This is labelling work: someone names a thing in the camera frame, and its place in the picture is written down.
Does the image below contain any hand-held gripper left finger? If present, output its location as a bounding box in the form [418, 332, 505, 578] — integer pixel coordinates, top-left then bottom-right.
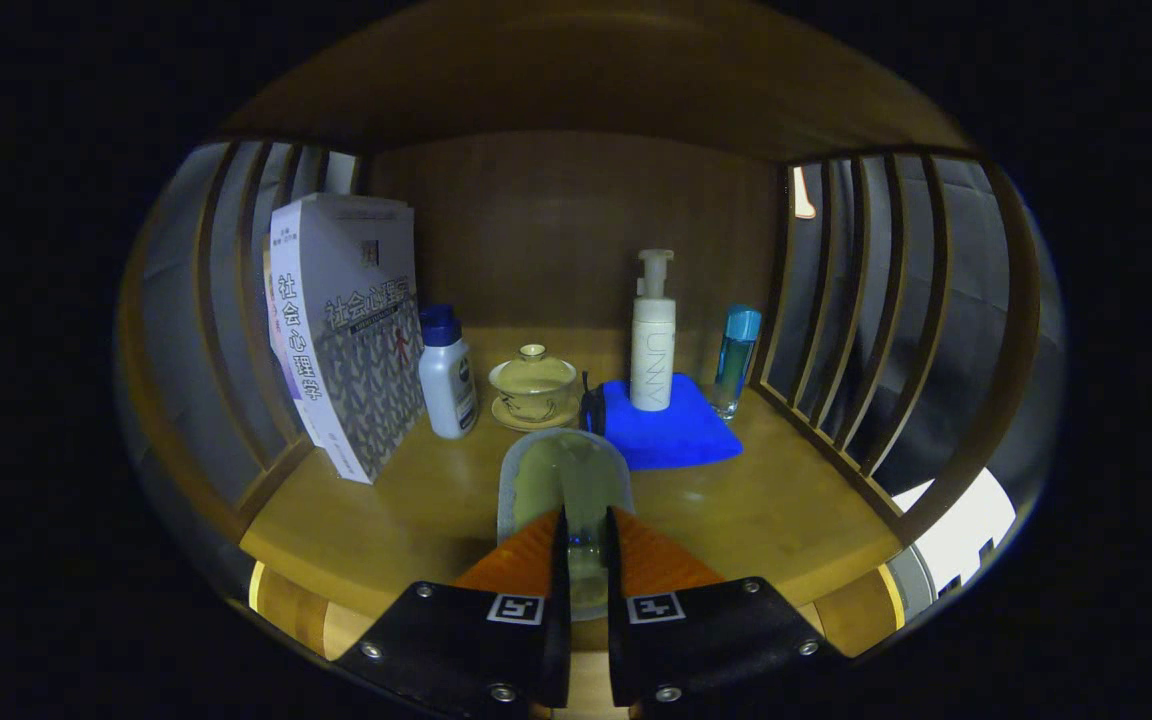
[334, 505, 573, 719]

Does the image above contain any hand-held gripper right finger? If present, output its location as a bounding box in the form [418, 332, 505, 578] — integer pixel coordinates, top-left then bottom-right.
[604, 505, 847, 719]

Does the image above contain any clear dish with green piece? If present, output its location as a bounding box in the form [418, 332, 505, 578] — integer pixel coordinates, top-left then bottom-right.
[496, 428, 635, 623]

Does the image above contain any wooden countertop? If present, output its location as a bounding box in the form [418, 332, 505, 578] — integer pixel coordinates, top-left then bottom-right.
[239, 325, 905, 621]

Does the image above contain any brown wooden cabinet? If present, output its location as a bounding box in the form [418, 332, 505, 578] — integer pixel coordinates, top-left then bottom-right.
[116, 0, 1052, 716]

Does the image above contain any folded blue cloth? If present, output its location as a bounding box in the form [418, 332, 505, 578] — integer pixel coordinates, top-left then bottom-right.
[596, 373, 744, 472]

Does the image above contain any small black object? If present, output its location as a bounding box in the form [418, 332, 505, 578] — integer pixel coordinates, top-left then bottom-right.
[579, 371, 608, 437]

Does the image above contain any yellow lidded teacup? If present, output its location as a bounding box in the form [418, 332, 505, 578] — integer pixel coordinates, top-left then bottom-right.
[489, 344, 579, 423]

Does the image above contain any white bottle with blue cap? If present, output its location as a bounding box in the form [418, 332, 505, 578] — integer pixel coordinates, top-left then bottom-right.
[418, 304, 480, 440]

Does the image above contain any white pump bottle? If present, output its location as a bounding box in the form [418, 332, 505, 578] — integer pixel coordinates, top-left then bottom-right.
[629, 249, 678, 413]

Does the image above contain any clear blue bottle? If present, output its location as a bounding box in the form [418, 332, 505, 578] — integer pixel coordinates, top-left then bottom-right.
[714, 305, 763, 421]

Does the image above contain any white storage unit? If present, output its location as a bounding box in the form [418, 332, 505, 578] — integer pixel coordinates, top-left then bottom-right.
[891, 467, 1019, 601]

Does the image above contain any thick white book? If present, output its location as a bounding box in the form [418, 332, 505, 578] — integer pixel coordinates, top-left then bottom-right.
[269, 193, 427, 485]

